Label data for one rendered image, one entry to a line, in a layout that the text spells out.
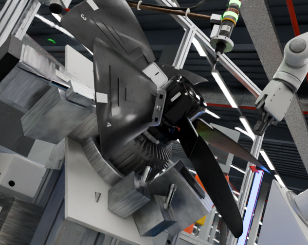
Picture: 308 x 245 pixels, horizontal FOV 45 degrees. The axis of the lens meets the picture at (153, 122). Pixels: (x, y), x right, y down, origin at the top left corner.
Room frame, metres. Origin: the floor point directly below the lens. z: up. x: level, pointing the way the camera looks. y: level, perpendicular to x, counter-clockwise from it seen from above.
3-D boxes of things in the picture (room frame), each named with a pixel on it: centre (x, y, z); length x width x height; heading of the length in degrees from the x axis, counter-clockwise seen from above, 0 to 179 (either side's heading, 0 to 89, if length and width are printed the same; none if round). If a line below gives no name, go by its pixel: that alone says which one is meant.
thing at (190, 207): (1.02, -0.13, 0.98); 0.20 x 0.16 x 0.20; 37
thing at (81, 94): (0.76, 0.17, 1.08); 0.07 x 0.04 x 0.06; 138
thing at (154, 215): (0.95, -0.08, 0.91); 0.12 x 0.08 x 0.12; 37
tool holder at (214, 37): (0.97, -0.10, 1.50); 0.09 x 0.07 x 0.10; 72
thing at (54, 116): (0.81, 0.21, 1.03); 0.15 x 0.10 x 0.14; 37
